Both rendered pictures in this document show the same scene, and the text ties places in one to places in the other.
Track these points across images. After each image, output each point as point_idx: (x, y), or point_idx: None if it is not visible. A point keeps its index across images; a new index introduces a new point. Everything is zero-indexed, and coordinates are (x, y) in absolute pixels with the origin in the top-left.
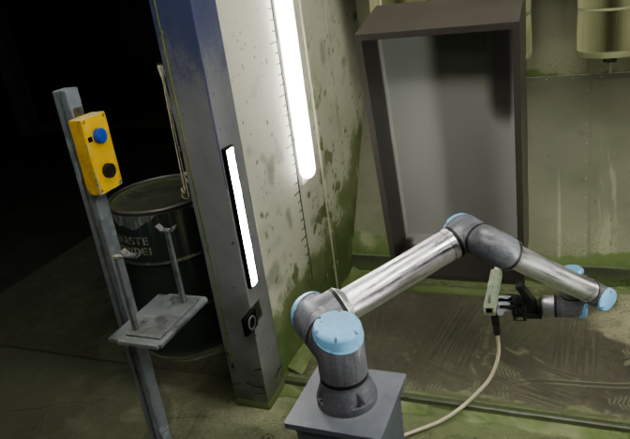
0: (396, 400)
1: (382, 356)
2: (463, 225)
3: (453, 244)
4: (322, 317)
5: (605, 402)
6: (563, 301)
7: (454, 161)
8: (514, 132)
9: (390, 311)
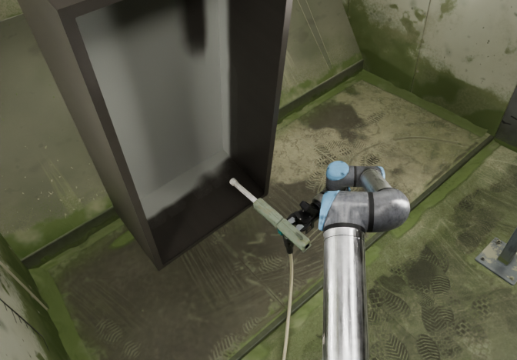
0: None
1: (176, 338)
2: (355, 210)
3: (362, 238)
4: None
5: None
6: None
7: (153, 121)
8: (208, 63)
9: (124, 286)
